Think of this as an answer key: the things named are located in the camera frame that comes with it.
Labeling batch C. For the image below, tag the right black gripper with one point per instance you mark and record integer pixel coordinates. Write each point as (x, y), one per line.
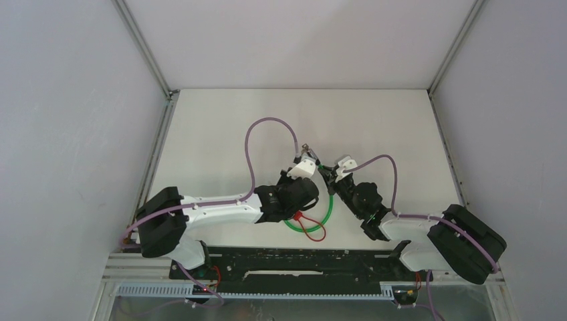
(331, 184)

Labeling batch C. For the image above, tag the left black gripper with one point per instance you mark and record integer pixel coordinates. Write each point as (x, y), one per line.
(283, 178)

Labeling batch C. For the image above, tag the green cable lock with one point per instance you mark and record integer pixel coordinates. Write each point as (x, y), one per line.
(312, 222)

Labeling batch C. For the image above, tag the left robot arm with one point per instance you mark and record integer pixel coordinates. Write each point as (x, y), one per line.
(164, 222)

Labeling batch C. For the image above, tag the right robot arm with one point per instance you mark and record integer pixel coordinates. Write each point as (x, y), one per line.
(454, 240)

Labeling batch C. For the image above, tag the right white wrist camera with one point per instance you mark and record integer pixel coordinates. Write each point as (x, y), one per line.
(344, 167)

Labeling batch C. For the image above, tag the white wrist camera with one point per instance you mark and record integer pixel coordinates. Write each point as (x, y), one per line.
(344, 167)
(304, 169)

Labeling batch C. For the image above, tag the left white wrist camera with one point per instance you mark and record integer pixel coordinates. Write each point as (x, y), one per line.
(304, 169)

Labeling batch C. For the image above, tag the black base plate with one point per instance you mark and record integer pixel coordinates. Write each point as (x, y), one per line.
(305, 271)

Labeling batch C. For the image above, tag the grey cable duct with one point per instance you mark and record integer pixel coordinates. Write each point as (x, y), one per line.
(155, 290)

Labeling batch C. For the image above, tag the left aluminium corner post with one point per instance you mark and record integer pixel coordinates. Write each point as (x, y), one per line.
(136, 34)

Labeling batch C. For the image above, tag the aluminium corner post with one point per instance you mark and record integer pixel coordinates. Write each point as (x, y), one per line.
(456, 44)
(136, 34)

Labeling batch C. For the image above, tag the right aluminium corner post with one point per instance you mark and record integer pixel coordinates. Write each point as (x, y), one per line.
(456, 44)

